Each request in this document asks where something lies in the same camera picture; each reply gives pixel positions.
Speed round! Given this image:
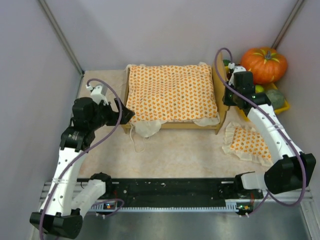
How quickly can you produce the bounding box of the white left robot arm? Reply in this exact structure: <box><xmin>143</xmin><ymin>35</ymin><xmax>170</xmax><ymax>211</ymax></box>
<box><xmin>29</xmin><ymin>97</ymin><xmax>135</xmax><ymax>239</ymax></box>

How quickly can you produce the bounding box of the wooden pet bed frame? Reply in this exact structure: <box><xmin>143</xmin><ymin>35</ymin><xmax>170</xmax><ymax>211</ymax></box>
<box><xmin>120</xmin><ymin>51</ymin><xmax>231</xmax><ymax>136</ymax></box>

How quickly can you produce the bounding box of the orange pumpkin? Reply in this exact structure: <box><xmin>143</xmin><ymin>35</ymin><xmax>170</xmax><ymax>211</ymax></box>
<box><xmin>240</xmin><ymin>47</ymin><xmax>288</xmax><ymax>85</ymax></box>

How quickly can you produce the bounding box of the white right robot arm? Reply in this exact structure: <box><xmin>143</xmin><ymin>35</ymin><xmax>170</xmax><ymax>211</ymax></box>
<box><xmin>223</xmin><ymin>66</ymin><xmax>316</xmax><ymax>195</ymax></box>

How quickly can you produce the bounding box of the yellow plastic tray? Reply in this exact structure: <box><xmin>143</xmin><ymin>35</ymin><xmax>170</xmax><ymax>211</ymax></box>
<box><xmin>224</xmin><ymin>62</ymin><xmax>290</xmax><ymax>115</ymax></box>

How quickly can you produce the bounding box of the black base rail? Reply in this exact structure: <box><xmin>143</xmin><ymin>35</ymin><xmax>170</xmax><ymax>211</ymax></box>
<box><xmin>99</xmin><ymin>178</ymin><xmax>263</xmax><ymax>208</ymax></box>

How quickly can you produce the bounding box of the green melon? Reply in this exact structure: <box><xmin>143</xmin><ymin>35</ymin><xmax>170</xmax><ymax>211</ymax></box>
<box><xmin>265</xmin><ymin>89</ymin><xmax>285</xmax><ymax>110</ymax></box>

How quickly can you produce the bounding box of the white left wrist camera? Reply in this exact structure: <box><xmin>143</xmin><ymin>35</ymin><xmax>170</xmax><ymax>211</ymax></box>
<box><xmin>86</xmin><ymin>84</ymin><xmax>109</xmax><ymax>106</ymax></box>

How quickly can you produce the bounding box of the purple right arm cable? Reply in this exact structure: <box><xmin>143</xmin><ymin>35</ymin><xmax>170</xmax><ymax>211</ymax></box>
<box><xmin>214</xmin><ymin>47</ymin><xmax>307</xmax><ymax>218</ymax></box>

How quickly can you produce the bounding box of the dark green lime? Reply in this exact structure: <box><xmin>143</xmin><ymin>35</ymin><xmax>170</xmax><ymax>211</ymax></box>
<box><xmin>223</xmin><ymin>59</ymin><xmax>231</xmax><ymax>67</ymax></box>

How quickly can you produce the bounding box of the duck print pillow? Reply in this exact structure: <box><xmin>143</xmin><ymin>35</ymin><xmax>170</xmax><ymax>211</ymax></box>
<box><xmin>222</xmin><ymin>122</ymin><xmax>273</xmax><ymax>167</ymax></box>

